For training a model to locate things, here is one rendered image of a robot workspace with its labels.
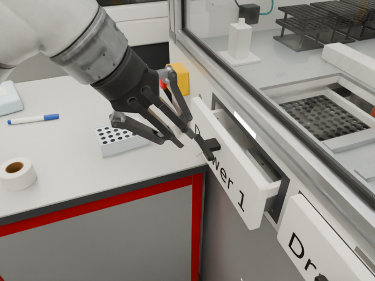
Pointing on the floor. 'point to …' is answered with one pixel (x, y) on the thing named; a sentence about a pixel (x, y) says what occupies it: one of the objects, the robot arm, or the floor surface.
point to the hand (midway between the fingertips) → (187, 140)
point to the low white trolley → (95, 195)
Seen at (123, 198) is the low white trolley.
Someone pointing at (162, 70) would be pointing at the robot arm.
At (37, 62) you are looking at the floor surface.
